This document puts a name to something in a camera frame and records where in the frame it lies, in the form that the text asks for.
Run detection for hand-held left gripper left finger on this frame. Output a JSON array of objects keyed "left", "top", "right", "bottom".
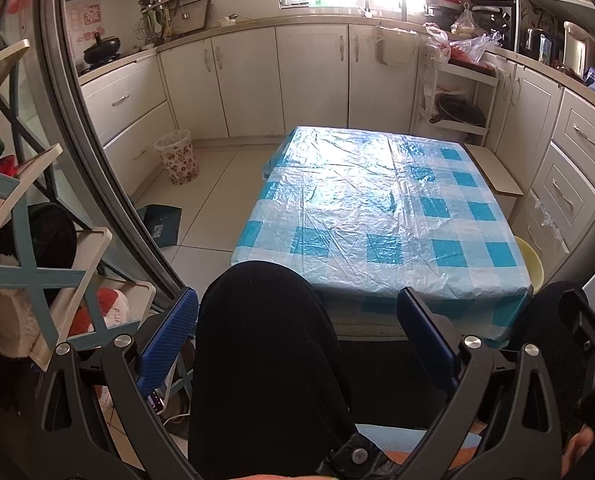
[{"left": 37, "top": 287, "right": 200, "bottom": 480}]

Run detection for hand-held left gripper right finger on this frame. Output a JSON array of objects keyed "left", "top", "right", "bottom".
[{"left": 397, "top": 286, "right": 568, "bottom": 480}]

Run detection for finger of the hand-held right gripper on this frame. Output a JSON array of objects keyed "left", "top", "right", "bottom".
[{"left": 562, "top": 287, "right": 595, "bottom": 361}]

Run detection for person's right hand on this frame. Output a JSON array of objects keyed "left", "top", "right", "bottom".
[{"left": 560, "top": 422, "right": 595, "bottom": 480}]

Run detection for person's right leg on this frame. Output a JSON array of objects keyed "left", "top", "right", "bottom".
[{"left": 502, "top": 280, "right": 585, "bottom": 436}]

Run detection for person's black trouser legs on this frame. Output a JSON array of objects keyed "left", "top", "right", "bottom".
[{"left": 187, "top": 260, "right": 358, "bottom": 480}]

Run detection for blue dustpan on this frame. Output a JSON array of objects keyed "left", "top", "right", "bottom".
[{"left": 136, "top": 204, "right": 183, "bottom": 250}]

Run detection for white drawer cabinets under shelf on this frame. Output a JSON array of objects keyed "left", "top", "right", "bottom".
[{"left": 487, "top": 55, "right": 595, "bottom": 256}]

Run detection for wooden step stool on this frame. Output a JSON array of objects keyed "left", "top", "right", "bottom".
[{"left": 463, "top": 142, "right": 525, "bottom": 226}]

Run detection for blue checkered tablecloth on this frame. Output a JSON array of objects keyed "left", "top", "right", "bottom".
[{"left": 230, "top": 126, "right": 534, "bottom": 346}]

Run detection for black hat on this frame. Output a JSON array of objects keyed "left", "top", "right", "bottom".
[{"left": 27, "top": 202, "right": 78, "bottom": 306}]

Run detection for teal and white shelf rack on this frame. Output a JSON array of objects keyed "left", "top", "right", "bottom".
[{"left": 0, "top": 40, "right": 158, "bottom": 371}]

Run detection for white and red plush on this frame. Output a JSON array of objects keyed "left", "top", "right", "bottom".
[{"left": 0, "top": 255, "right": 133, "bottom": 361}]

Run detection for floral wastebasket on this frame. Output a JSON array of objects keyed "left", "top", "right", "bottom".
[{"left": 154, "top": 130, "right": 200, "bottom": 186}]

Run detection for black frying pan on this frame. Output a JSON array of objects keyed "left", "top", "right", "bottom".
[{"left": 430, "top": 92, "right": 485, "bottom": 128}]

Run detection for white electric kettle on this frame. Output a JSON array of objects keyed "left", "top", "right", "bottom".
[{"left": 562, "top": 21, "right": 595, "bottom": 75}]

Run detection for white drawer cabinet by stove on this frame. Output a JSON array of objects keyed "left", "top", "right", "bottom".
[{"left": 77, "top": 55, "right": 180, "bottom": 196}]

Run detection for white storage cart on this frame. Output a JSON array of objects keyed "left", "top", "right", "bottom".
[{"left": 411, "top": 57, "right": 501, "bottom": 148}]

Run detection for black countertop appliance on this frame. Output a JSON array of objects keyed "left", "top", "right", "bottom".
[{"left": 520, "top": 27, "right": 553, "bottom": 60}]

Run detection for clear plastic bag red contents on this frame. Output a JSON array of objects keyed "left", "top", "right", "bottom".
[{"left": 447, "top": 32, "right": 503, "bottom": 66}]

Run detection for toaster oven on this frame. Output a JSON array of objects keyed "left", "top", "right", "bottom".
[{"left": 470, "top": 4, "right": 517, "bottom": 50}]

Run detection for white counter shelf unit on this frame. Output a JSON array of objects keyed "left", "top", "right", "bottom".
[{"left": 515, "top": 0, "right": 595, "bottom": 78}]

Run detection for white sink base cabinets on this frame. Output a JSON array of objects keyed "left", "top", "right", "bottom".
[{"left": 157, "top": 22, "right": 423, "bottom": 141}]

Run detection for white plastic bag with food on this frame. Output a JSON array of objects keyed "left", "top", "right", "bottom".
[{"left": 450, "top": 7, "right": 478, "bottom": 38}]

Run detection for white tote bag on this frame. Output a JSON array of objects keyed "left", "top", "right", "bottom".
[{"left": 372, "top": 27, "right": 413, "bottom": 67}]

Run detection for white red plastic bag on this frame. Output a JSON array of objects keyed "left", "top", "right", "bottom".
[{"left": 424, "top": 22, "right": 451, "bottom": 61}]

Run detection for black wok on stove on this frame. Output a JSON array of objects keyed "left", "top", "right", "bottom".
[{"left": 83, "top": 34, "right": 122, "bottom": 65}]

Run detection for utensil rack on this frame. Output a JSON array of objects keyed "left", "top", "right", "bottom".
[{"left": 132, "top": 0, "right": 205, "bottom": 43}]

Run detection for leaning metal tray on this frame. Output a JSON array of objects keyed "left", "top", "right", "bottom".
[{"left": 174, "top": 0, "right": 213, "bottom": 33}]

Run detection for grey sliding door frame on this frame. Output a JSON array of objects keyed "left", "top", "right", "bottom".
[{"left": 32, "top": 0, "right": 198, "bottom": 311}]

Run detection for pink wall stickers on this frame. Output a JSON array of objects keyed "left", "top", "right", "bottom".
[{"left": 64, "top": 2, "right": 103, "bottom": 41}]

